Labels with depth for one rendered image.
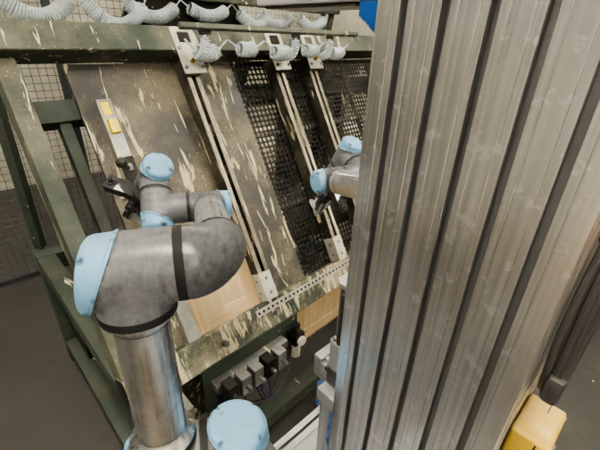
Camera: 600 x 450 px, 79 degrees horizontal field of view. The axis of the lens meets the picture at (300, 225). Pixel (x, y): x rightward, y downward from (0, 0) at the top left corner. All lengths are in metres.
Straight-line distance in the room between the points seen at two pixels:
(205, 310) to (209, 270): 1.01
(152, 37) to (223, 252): 1.24
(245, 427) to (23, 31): 1.33
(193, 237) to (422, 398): 0.39
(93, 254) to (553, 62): 0.54
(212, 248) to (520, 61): 0.42
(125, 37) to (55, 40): 0.23
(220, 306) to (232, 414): 0.80
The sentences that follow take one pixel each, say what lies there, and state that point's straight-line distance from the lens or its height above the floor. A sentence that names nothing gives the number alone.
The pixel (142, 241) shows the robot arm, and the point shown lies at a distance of 0.55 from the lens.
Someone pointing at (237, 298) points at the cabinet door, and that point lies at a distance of 1.60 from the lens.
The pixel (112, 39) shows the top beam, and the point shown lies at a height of 1.91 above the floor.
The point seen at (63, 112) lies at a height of 1.67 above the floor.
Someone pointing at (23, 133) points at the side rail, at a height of 1.64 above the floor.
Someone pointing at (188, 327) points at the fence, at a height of 0.95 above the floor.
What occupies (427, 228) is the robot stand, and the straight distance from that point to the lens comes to 0.45.
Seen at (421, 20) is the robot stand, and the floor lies 1.96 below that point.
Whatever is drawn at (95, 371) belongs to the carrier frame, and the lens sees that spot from 2.57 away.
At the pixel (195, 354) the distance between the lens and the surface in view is 1.51.
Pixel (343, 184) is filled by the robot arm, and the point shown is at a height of 1.58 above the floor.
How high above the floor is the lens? 1.94
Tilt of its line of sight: 27 degrees down
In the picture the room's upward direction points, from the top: 2 degrees clockwise
